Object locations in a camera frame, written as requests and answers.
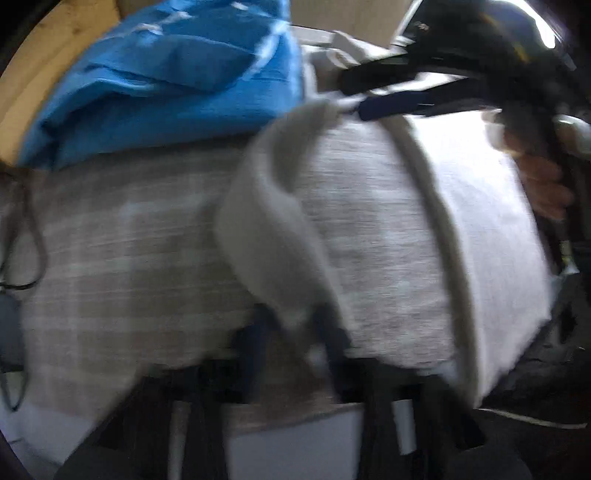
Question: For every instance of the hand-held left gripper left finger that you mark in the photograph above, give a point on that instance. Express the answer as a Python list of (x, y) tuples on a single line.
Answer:
[(251, 346)]

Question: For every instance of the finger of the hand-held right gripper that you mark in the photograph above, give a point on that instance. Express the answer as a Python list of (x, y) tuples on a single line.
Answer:
[(392, 104), (383, 74)]

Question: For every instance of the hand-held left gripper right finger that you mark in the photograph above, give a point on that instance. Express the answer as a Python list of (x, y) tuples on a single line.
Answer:
[(333, 344)]

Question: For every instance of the grey white towel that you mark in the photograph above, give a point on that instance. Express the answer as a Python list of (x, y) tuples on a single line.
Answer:
[(383, 230)]

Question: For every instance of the person's right hand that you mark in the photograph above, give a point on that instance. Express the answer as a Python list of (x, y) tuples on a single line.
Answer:
[(542, 180)]

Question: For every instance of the beige plaid blanket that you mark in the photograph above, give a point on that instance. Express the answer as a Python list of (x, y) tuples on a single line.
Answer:
[(120, 258)]

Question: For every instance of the dark cloth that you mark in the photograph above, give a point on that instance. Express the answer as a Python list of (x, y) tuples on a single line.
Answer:
[(545, 360)]

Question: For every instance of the blue cloth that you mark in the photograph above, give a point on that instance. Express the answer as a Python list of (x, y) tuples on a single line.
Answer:
[(171, 83)]

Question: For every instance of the wooden headboard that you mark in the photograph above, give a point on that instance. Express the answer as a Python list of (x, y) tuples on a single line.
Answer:
[(60, 69)]

